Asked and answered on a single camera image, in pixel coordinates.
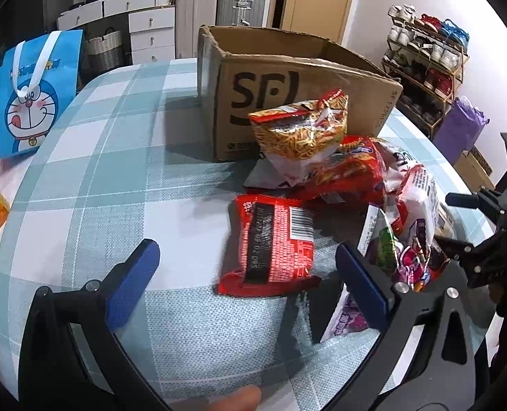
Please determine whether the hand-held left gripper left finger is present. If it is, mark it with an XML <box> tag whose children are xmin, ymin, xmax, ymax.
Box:
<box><xmin>18</xmin><ymin>239</ymin><xmax>173</xmax><ymax>411</ymax></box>

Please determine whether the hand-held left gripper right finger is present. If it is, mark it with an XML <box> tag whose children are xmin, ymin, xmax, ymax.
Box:
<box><xmin>325</xmin><ymin>242</ymin><xmax>477</xmax><ymax>411</ymax></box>

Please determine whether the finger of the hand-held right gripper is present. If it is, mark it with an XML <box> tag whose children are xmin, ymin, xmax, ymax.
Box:
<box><xmin>433</xmin><ymin>234</ymin><xmax>501</xmax><ymax>288</ymax></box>
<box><xmin>445</xmin><ymin>187</ymin><xmax>507</xmax><ymax>215</ymax></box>

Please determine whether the purple snack packet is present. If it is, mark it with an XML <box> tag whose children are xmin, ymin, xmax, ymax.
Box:
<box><xmin>320</xmin><ymin>218</ymin><xmax>451</xmax><ymax>344</ymax></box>

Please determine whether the white red snack packet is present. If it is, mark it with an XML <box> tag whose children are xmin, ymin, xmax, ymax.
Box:
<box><xmin>382</xmin><ymin>139</ymin><xmax>442</xmax><ymax>251</ymax></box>

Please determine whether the red snack packet with barcode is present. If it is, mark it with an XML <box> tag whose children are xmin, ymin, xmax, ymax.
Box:
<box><xmin>218</xmin><ymin>194</ymin><xmax>323</xmax><ymax>297</ymax></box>

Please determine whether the red snack packet blue logo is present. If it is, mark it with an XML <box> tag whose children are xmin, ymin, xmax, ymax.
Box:
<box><xmin>294</xmin><ymin>136</ymin><xmax>391</xmax><ymax>211</ymax></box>

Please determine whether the yellow red noodle snack packet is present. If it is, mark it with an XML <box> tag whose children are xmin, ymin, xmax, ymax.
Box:
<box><xmin>248</xmin><ymin>88</ymin><xmax>349</xmax><ymax>180</ymax></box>

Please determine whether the brown cardboard box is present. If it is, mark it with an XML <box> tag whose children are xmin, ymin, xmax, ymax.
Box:
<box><xmin>197</xmin><ymin>26</ymin><xmax>404</xmax><ymax>163</ymax></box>

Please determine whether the person's left hand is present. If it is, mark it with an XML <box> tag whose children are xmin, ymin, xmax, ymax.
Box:
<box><xmin>206</xmin><ymin>385</ymin><xmax>263</xmax><ymax>411</ymax></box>

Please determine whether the cardboard box with cat print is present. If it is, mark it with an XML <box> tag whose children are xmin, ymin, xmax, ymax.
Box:
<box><xmin>454</xmin><ymin>146</ymin><xmax>496</xmax><ymax>190</ymax></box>

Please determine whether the purple bag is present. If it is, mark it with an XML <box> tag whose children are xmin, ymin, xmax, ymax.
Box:
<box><xmin>432</xmin><ymin>96</ymin><xmax>491</xmax><ymax>165</ymax></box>

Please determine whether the metal shoe rack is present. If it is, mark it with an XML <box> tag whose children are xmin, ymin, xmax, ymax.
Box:
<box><xmin>381</xmin><ymin>13</ymin><xmax>470</xmax><ymax>138</ymax></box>

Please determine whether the blue cartoon tote bag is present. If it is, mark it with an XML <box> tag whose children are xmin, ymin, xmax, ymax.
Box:
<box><xmin>0</xmin><ymin>30</ymin><xmax>84</xmax><ymax>159</ymax></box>

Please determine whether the woven laundry basket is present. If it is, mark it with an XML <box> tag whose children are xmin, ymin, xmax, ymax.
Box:
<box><xmin>84</xmin><ymin>29</ymin><xmax>126</xmax><ymax>70</ymax></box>

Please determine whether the wooden door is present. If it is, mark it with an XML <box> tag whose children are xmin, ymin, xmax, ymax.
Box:
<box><xmin>266</xmin><ymin>0</ymin><xmax>359</xmax><ymax>44</ymax></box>

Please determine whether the white drawer cabinet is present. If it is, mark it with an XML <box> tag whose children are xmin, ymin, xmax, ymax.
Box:
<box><xmin>57</xmin><ymin>0</ymin><xmax>177</xmax><ymax>66</ymax></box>

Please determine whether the beige suitcase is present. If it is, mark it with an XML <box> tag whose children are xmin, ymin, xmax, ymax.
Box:
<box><xmin>175</xmin><ymin>0</ymin><xmax>219</xmax><ymax>59</ymax></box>

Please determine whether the black wardrobe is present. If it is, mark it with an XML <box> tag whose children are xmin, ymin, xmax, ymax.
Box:
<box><xmin>0</xmin><ymin>0</ymin><xmax>63</xmax><ymax>99</ymax></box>

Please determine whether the silver suitcase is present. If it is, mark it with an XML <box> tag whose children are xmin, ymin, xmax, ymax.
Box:
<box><xmin>216</xmin><ymin>0</ymin><xmax>266</xmax><ymax>29</ymax></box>

